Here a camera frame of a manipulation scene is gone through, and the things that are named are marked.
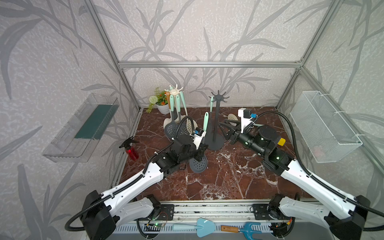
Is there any cream skimmer wooden handle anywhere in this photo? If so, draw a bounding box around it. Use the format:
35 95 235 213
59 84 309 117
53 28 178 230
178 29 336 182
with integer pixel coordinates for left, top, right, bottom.
165 91 171 109

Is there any grey slotted spatula mint handle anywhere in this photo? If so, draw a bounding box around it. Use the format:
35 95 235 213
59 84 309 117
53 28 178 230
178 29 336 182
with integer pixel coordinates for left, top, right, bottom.
207 96 214 136

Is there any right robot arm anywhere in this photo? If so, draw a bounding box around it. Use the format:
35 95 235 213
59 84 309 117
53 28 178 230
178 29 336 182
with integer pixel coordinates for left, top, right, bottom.
220 108 384 240

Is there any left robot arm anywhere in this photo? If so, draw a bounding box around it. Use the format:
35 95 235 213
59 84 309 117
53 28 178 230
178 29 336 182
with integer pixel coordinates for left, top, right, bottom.
65 114 209 240

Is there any dark grey utensil rack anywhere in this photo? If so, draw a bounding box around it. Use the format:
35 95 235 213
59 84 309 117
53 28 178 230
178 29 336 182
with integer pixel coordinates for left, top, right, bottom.
206 91 229 151

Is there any cream utensil rack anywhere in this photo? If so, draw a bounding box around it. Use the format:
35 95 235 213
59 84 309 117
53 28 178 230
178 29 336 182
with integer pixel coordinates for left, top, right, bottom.
166 85 188 123

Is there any yellow plastic scoop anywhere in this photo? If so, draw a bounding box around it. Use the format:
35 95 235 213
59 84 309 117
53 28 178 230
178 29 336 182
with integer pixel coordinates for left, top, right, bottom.
278 138 286 146

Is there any red spray bottle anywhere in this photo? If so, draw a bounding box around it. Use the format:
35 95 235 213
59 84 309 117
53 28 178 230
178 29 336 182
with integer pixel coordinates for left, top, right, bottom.
119 136 139 161

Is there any white pot with flowers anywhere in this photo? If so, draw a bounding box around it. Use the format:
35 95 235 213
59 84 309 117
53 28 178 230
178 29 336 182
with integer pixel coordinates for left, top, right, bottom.
146 87 170 115

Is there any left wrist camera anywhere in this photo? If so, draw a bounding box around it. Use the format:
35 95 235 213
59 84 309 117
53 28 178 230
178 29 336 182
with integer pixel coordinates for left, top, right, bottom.
194 128 206 150

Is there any white wire wall basket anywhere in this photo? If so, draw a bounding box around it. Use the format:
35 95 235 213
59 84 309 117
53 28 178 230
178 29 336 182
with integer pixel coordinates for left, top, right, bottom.
291 91 363 164

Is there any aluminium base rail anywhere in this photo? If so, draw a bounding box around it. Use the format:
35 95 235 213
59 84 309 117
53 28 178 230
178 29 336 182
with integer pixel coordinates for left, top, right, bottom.
161 200 269 224

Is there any blue garden fork wooden handle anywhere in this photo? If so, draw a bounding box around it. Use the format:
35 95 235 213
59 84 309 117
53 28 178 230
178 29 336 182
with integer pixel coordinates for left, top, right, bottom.
221 222 262 240

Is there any clear plastic wall tray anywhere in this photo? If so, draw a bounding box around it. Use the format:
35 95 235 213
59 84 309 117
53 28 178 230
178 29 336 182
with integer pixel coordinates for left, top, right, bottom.
42 94 120 163

